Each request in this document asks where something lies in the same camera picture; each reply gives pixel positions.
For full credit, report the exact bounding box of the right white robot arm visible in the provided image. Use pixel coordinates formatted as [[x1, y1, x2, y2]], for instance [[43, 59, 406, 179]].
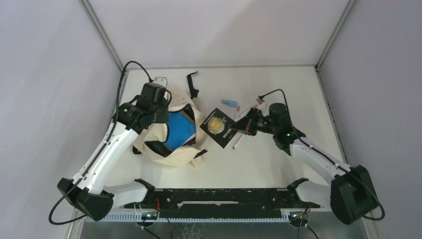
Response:
[[230, 103, 385, 225]]

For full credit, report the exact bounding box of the beige canvas student bag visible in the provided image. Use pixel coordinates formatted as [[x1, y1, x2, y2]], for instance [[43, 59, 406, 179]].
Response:
[[132, 72, 210, 167]]

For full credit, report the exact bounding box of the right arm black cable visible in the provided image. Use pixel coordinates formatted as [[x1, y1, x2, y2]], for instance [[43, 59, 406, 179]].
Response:
[[258, 89, 386, 221]]

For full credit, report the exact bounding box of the pink marker pen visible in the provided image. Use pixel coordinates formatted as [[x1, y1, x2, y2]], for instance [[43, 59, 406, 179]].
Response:
[[233, 106, 240, 120]]

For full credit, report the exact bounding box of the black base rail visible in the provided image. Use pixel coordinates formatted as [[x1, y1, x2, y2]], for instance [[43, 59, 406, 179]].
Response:
[[124, 188, 319, 220]]

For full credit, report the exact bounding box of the teal marker pen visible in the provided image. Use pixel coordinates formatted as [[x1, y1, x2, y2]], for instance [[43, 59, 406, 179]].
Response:
[[232, 135, 242, 149]]

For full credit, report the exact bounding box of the black booklet with gold emblem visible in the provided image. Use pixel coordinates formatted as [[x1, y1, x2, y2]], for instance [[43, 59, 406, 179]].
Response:
[[200, 108, 238, 148]]

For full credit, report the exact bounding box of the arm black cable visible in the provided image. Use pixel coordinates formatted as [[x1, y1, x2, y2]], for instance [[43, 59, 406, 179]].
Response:
[[258, 89, 386, 221], [48, 60, 154, 226]]

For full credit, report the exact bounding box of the light blue eraser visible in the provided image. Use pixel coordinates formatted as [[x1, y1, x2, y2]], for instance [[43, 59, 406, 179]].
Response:
[[221, 99, 238, 107]]

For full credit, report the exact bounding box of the blue notebook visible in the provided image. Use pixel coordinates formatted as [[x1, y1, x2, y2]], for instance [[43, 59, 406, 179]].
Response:
[[164, 112, 196, 151]]

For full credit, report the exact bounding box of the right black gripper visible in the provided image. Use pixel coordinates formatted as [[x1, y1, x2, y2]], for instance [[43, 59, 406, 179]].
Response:
[[229, 108, 278, 136]]

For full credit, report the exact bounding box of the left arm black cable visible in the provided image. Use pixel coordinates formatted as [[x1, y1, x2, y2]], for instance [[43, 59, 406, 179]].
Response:
[[48, 60, 154, 226]]

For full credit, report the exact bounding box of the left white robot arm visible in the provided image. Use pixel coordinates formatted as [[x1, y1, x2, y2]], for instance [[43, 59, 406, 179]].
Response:
[[57, 80, 172, 221]]

